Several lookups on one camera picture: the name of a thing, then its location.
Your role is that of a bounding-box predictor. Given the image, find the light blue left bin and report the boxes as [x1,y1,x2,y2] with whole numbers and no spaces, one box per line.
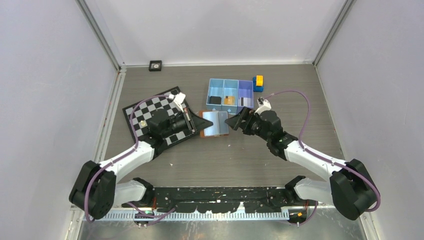
[206,78,224,111]

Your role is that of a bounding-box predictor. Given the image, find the brown leather card holder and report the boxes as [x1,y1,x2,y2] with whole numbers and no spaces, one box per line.
[199,110,230,138]

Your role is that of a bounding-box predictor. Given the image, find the light blue middle bin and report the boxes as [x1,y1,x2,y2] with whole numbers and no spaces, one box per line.
[221,79,239,115]

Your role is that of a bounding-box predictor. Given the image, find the blue yellow toy block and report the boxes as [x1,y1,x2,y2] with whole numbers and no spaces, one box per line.
[252,75,264,93]

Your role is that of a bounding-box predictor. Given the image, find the small black square box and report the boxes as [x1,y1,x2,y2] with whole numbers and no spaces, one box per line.
[148,60,163,72]

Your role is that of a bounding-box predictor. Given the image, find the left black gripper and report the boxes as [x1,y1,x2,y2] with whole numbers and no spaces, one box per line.
[161,107,213,139]

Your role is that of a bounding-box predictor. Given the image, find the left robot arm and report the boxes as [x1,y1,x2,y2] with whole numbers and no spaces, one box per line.
[68,107,213,220]

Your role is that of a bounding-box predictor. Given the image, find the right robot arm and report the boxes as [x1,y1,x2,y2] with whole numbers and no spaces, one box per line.
[225,107,381,220]

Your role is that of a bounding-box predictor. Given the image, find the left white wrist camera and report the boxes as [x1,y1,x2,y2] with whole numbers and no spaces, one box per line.
[168,92,186,112]

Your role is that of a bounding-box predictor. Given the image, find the orange card in bin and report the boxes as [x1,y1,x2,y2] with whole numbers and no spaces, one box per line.
[223,95,236,106]

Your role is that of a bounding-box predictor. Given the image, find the purple right bin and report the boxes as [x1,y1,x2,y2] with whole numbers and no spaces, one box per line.
[237,80,254,113]

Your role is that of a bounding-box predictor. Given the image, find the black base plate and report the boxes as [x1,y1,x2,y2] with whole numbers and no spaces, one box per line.
[120,186,319,215]

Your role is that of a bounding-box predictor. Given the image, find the light blue bin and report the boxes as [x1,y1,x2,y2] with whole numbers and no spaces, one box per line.
[221,79,239,115]
[206,78,224,111]

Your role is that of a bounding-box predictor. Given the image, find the silver black card in bin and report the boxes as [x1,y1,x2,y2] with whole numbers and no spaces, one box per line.
[239,97,253,107]

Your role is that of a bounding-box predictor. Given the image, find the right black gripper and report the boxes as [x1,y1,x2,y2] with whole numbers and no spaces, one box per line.
[225,106,271,142]

